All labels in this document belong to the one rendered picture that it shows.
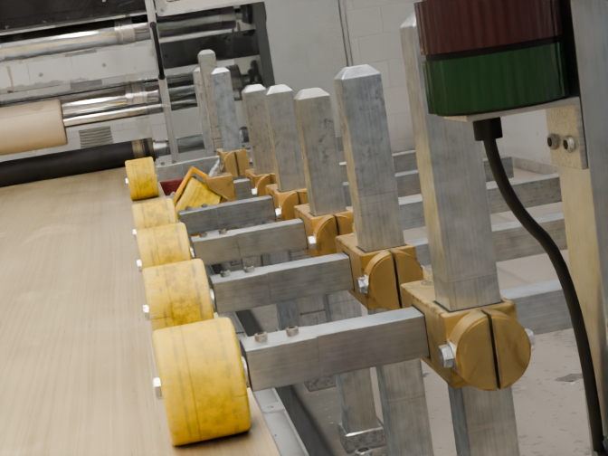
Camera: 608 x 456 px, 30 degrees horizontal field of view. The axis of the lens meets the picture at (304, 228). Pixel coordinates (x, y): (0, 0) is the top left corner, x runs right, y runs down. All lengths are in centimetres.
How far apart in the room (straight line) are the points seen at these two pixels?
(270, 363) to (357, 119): 28
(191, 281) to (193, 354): 25
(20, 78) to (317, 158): 187
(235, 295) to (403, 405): 18
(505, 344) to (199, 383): 20
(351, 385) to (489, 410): 51
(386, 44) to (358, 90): 863
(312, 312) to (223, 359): 76
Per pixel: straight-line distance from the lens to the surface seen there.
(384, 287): 97
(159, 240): 125
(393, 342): 79
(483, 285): 75
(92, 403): 93
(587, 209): 50
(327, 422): 140
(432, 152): 73
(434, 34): 47
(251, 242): 127
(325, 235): 121
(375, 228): 99
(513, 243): 107
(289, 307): 176
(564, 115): 50
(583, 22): 49
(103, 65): 301
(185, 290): 99
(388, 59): 961
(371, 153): 98
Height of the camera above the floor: 116
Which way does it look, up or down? 9 degrees down
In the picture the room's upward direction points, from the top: 9 degrees counter-clockwise
